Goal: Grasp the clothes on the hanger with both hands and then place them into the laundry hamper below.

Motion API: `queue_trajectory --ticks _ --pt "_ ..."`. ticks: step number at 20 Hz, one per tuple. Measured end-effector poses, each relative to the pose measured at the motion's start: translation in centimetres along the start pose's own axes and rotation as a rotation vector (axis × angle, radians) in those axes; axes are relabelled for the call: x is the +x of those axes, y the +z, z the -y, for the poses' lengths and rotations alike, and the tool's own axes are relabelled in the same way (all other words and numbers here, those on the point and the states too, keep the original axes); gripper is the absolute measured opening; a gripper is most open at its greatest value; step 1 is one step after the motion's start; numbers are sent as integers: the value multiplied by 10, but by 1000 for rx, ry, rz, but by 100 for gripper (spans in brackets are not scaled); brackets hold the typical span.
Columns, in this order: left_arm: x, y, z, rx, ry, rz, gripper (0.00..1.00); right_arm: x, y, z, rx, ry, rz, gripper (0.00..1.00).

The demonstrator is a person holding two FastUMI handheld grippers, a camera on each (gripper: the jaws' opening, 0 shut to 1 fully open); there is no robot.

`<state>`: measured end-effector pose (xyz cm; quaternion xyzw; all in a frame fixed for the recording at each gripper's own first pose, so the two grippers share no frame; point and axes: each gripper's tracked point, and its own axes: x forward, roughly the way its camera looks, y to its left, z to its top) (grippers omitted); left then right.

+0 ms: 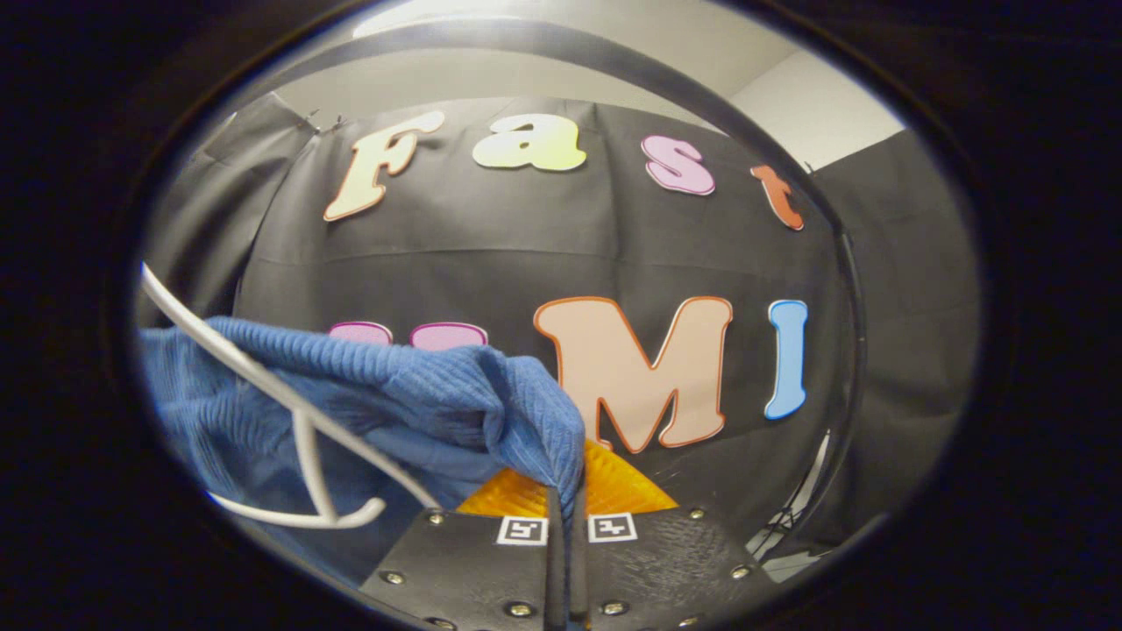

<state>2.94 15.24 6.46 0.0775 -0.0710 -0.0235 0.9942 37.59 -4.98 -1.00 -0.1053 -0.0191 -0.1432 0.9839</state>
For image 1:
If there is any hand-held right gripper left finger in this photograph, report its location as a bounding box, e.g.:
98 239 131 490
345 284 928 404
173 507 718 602
359 469 566 631

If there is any white clothes hanger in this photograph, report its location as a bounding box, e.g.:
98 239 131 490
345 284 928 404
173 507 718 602
140 263 444 529

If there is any black tripod stand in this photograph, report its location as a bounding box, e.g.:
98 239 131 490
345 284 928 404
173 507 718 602
749 429 834 562

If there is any blue corduroy jacket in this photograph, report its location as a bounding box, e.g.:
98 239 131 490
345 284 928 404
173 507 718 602
138 315 586 584

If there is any black garment rack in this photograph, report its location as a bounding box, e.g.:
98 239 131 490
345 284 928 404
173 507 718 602
219 18 869 562

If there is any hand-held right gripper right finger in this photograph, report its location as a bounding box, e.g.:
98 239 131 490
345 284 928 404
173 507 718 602
572 438 781 631

